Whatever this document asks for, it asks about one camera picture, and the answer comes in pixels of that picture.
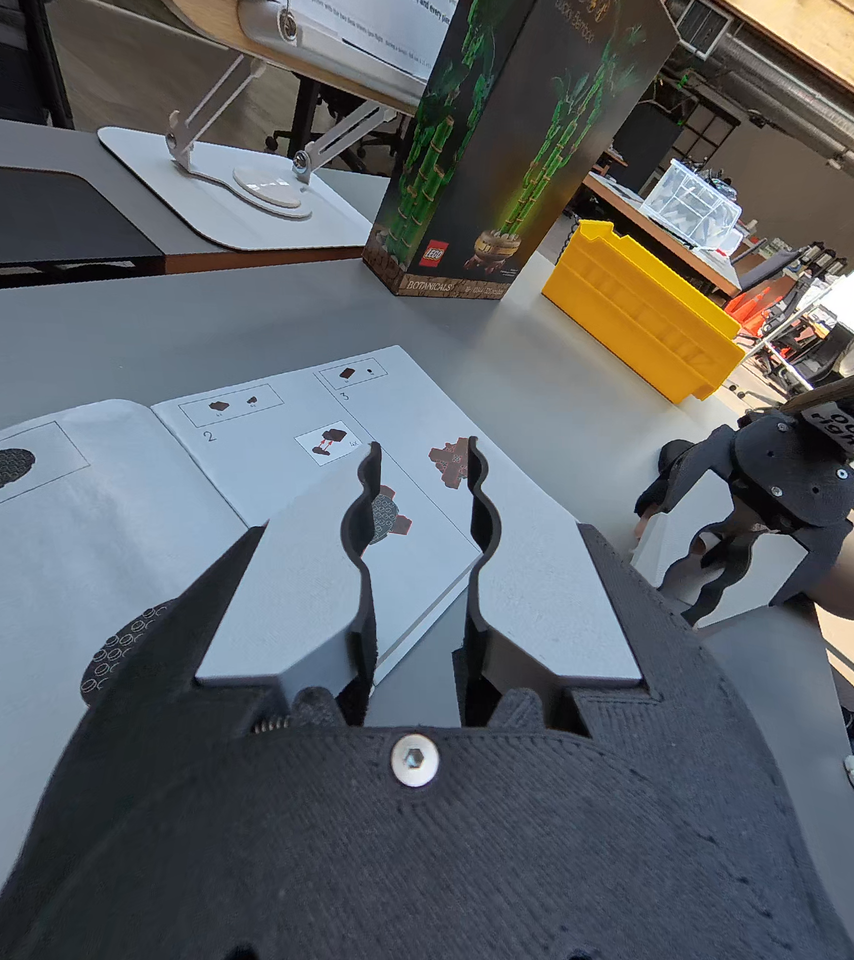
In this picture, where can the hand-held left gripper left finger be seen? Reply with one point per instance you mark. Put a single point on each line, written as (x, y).
(284, 600)

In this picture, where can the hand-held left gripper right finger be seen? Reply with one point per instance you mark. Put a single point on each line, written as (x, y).
(554, 600)

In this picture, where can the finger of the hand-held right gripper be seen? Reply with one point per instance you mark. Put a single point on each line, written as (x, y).
(757, 581)
(659, 547)

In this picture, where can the black desk mat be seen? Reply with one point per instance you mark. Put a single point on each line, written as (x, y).
(37, 217)

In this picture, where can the white instruction booklet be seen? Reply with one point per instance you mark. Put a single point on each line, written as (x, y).
(97, 562)

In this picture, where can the yellow plastic bin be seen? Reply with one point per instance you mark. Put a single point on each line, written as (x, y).
(637, 322)

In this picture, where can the clear plastic container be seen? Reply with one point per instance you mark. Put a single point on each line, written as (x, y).
(689, 202)

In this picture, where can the wooden workbench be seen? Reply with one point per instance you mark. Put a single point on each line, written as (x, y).
(622, 196)

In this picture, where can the dark bamboo toy set box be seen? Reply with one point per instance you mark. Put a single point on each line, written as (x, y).
(517, 150)

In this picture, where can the white tilting stand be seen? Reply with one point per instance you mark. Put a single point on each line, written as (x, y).
(172, 172)

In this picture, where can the white air vent grille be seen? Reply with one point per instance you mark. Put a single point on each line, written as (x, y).
(701, 26)

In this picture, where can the silver clamp bar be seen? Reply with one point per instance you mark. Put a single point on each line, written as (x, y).
(262, 22)

